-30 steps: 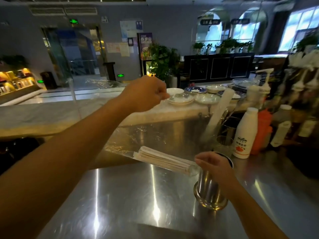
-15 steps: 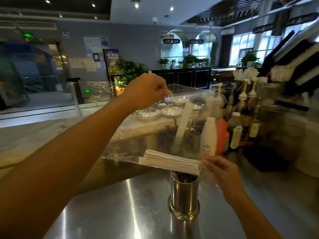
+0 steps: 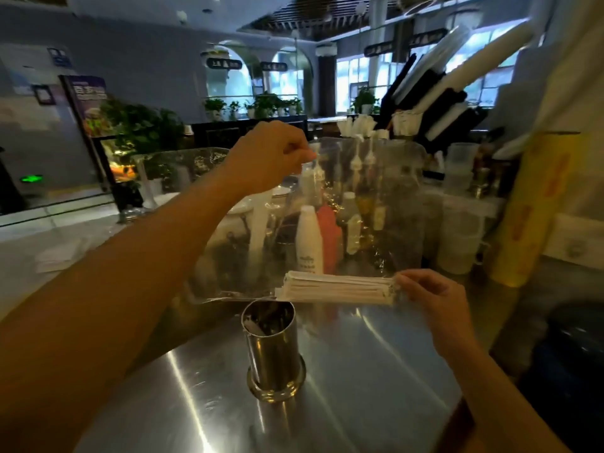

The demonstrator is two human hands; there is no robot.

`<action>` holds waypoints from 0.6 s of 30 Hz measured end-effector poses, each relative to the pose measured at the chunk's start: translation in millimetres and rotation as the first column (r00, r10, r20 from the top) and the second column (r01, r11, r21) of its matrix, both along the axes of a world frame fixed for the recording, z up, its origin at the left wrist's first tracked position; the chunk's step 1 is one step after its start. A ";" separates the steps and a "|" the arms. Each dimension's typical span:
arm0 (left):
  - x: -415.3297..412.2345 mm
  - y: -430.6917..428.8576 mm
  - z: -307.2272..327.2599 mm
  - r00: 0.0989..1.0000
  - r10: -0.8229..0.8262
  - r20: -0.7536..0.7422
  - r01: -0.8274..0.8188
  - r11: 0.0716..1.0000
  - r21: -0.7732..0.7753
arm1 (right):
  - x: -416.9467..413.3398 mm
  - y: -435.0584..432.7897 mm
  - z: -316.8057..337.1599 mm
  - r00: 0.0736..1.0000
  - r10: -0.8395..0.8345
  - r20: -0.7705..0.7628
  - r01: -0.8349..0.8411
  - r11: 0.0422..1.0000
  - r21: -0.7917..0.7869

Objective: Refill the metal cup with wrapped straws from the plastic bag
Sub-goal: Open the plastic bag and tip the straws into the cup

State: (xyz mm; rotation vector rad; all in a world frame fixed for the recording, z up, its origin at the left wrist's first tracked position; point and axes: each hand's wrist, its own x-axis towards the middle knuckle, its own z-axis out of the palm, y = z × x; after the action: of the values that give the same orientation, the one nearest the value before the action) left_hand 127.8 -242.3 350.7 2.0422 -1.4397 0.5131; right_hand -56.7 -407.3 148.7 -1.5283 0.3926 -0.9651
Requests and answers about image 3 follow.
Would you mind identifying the white squeeze bottle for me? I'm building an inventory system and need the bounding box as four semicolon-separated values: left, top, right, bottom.
295;204;325;275

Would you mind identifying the bunch of white packets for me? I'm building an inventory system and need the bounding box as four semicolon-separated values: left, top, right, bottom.
337;115;378;140

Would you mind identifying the clear bottle white cap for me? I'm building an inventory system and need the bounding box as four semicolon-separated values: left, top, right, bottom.
339;191;363;256

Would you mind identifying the dark blue bin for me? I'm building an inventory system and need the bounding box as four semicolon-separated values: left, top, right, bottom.
518;301;604;453

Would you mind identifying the person's left forearm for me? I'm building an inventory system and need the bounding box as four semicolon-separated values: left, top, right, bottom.
0;174;246;453

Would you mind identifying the person's right forearm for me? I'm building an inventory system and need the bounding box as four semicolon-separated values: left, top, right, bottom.
443;339;574;453

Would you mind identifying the clear plastic pitcher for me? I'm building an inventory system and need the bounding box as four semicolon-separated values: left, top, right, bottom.
436;202;487;275

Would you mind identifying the clear plastic measuring cup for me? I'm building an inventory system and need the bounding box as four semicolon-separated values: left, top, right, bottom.
443;142;481;196

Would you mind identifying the person's left hand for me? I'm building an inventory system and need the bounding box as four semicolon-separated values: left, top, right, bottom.
221;120;318;196

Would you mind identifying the yellow film roll box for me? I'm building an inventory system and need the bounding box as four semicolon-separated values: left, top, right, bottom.
486;131;591;288

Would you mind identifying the person's right hand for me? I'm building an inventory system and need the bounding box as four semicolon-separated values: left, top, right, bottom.
394;269;478;362

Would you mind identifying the holder of white sachets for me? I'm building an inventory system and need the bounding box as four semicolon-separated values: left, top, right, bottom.
391;110;423;137

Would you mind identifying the white paper roll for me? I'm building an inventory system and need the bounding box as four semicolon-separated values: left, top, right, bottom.
247;191;274;279

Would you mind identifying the potted plant by window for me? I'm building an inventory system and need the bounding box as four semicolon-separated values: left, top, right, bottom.
351;87;381;115

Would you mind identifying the black panelled cabinet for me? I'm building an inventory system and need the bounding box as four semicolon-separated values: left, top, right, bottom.
191;115;310;149

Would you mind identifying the steel cylinder straw holder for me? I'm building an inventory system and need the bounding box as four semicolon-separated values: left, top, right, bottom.
240;299;308;404

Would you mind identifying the orange squeeze bottle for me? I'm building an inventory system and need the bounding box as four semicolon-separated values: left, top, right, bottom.
316;204;343;275

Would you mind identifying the large green potted plant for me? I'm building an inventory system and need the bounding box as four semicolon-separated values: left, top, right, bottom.
101;98;185;194

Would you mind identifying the small black wall frame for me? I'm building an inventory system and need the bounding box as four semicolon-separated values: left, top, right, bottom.
31;84;57;107

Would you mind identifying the bundle of paper straws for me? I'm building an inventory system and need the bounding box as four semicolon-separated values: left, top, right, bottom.
275;271;400;306

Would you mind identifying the clear plastic bag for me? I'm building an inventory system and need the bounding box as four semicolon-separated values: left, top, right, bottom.
131;136;428;307

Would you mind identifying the lit advertising display stand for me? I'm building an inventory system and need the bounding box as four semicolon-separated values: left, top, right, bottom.
59;75;142;213

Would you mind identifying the row of small potted plants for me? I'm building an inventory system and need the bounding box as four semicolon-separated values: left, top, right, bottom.
203;91;305;121

